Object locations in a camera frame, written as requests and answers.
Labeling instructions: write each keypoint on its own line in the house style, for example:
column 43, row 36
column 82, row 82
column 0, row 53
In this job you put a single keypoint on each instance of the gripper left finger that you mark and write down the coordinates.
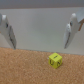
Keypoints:
column 8, row 32

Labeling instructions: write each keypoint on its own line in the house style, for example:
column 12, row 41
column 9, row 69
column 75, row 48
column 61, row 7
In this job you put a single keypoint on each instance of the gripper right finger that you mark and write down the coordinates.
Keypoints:
column 70, row 31

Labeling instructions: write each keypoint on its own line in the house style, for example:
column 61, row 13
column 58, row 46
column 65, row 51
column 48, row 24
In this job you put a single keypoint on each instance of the yellow block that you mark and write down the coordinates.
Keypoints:
column 55, row 60

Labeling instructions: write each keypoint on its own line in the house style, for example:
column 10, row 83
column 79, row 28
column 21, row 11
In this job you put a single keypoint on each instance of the white cabinet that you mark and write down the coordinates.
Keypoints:
column 40, row 28

